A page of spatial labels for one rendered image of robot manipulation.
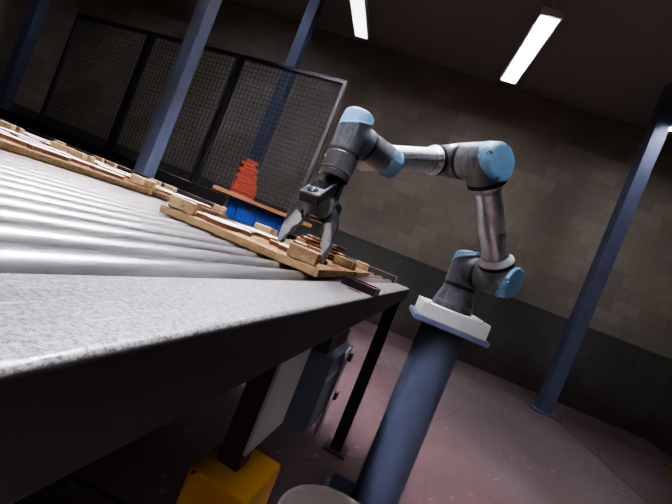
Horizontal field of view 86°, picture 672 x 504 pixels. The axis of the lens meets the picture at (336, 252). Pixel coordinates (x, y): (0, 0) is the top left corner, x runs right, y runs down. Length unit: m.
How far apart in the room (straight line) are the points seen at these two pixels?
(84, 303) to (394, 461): 1.39
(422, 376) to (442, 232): 4.84
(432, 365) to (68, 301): 1.28
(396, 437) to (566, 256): 5.48
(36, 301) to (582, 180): 6.83
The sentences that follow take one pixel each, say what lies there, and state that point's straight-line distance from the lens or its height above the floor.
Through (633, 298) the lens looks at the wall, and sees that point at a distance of 7.10.
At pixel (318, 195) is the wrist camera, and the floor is 1.07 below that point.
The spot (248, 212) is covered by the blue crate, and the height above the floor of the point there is 0.98.
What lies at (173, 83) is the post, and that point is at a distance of 2.97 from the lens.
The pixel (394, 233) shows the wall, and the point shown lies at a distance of 6.06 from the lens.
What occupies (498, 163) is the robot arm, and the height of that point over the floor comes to 1.37.
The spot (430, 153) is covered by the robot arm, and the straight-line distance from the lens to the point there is 1.18.
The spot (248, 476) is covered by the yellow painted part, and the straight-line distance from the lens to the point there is 0.50.
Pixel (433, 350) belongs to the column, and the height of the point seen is 0.76.
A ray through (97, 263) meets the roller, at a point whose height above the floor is 0.92.
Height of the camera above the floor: 0.99
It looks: 1 degrees down
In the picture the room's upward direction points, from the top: 22 degrees clockwise
